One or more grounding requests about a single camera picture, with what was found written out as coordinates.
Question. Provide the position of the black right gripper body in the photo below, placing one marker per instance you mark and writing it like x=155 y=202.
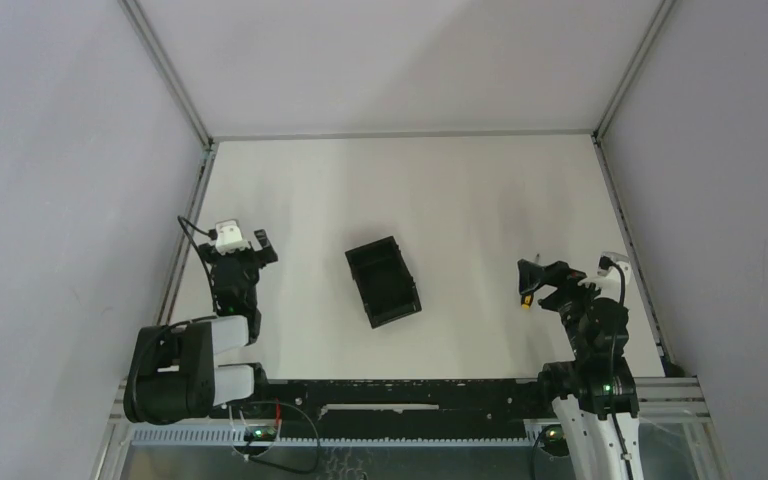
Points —
x=571 y=310

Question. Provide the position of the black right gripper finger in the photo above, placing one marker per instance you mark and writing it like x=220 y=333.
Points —
x=567 y=291
x=531 y=277

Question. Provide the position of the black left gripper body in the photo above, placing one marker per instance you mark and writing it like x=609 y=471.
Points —
x=241 y=259

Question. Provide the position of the yellow black screwdriver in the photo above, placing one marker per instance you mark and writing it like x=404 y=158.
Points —
x=527 y=300

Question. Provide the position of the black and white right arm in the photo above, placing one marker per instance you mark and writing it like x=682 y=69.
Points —
x=594 y=396

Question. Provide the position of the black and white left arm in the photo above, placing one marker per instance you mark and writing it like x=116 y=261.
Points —
x=174 y=374

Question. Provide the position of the black plastic bin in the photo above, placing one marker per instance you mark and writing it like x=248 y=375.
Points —
x=386 y=287

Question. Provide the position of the right controller board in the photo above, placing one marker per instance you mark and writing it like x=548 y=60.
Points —
x=552 y=441

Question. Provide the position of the controller board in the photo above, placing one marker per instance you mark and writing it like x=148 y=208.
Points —
x=260 y=434
x=552 y=441

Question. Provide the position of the left controller board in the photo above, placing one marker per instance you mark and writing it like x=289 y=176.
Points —
x=260 y=434

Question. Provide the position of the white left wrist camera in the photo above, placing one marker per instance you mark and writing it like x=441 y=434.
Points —
x=230 y=238

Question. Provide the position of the aluminium frame right rail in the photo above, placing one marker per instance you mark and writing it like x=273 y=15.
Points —
x=665 y=352

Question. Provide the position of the aluminium frame rail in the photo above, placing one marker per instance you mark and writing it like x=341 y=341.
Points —
x=186 y=244
x=404 y=134
x=665 y=352

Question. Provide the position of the aluminium frame left rail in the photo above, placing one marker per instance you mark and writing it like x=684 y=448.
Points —
x=186 y=244

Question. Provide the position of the aluminium frame back rail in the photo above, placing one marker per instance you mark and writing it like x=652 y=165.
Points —
x=404 y=134

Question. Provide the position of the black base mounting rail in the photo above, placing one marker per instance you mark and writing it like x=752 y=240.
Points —
x=459 y=409

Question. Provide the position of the white slotted cable duct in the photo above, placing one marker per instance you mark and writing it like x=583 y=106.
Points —
x=194 y=435

